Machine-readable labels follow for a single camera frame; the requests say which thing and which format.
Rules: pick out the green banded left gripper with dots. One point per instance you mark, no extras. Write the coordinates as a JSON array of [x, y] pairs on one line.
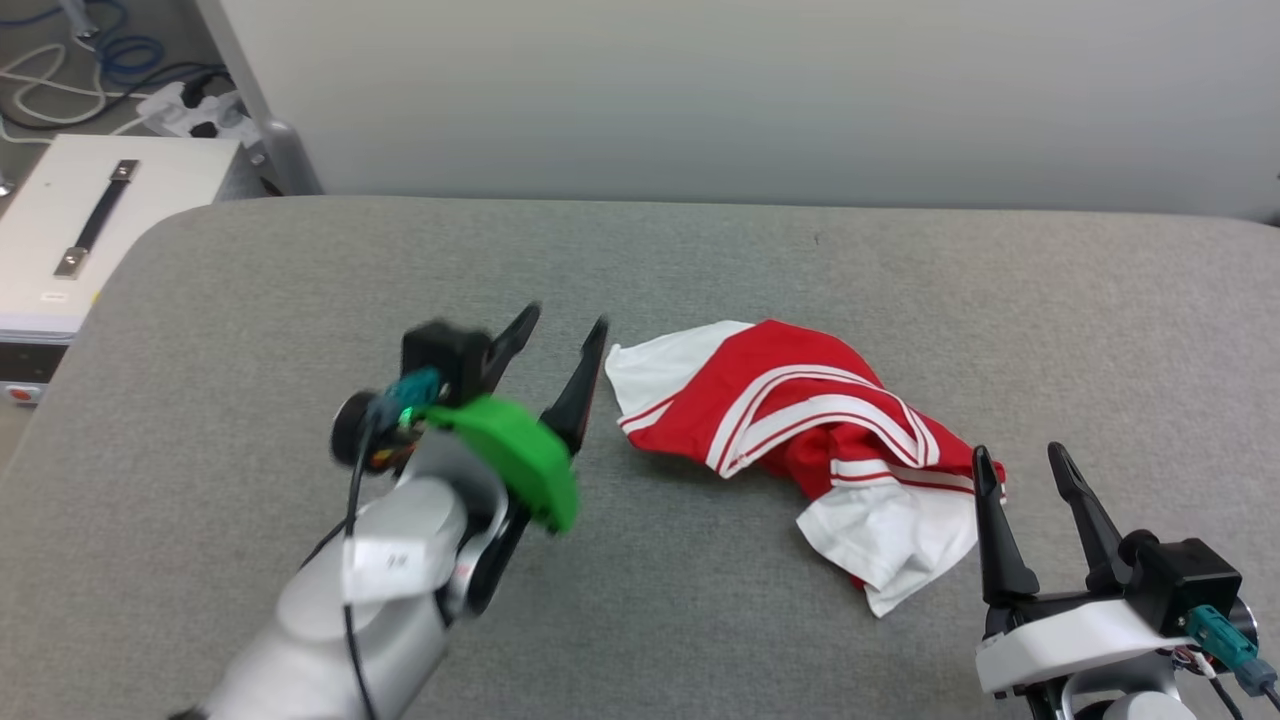
[[520, 450]]

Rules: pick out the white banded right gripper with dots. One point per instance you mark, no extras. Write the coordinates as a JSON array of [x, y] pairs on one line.
[[1070, 630]]

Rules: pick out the red and white t-shirt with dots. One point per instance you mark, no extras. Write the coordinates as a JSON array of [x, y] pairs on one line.
[[800, 420]]

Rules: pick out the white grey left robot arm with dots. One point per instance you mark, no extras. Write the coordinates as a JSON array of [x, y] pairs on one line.
[[330, 620]]

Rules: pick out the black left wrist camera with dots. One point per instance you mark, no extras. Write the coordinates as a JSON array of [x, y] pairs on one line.
[[445, 355]]

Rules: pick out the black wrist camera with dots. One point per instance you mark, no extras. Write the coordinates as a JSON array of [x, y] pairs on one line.
[[445, 355], [1185, 580]]

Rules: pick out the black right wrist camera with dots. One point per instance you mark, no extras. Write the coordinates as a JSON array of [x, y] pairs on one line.
[[1185, 580]]

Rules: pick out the grey metal post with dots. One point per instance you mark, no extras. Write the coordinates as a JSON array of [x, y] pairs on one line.
[[275, 140]]

